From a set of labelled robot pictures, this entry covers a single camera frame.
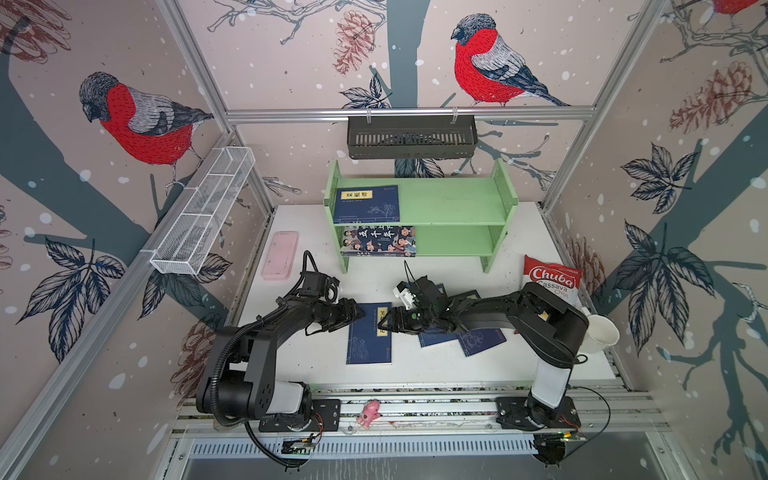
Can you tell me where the navy booklet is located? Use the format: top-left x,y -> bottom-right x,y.
418,333 -> 457,348
346,302 -> 392,365
457,329 -> 507,357
333,185 -> 400,224

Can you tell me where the illustrated Chinese history book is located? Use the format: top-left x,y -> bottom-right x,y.
340,226 -> 417,257

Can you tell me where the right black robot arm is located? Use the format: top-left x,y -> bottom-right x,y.
377,277 -> 589,431

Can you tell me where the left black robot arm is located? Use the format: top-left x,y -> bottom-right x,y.
195,250 -> 365,471

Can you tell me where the pink pencil case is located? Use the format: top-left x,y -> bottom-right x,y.
261,231 -> 299,281

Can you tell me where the pink pig toy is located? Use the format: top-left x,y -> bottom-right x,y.
357,400 -> 381,429

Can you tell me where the green wooden shelf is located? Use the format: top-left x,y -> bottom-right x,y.
323,160 -> 519,273

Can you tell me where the red Chuba chips bag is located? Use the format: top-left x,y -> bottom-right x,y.
522,256 -> 583,307

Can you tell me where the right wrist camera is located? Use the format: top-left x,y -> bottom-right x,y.
393,276 -> 448,310

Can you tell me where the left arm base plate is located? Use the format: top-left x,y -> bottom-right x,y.
258,399 -> 341,433

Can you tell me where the aluminium mounting rail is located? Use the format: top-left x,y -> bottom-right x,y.
170,383 -> 667,438

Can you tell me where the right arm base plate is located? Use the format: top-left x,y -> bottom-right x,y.
495,395 -> 581,432

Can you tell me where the white mesh wall tray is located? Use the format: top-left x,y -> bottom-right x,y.
150,146 -> 255,275

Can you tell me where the black hanging wire basket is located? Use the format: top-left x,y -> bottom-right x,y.
347,115 -> 478,160

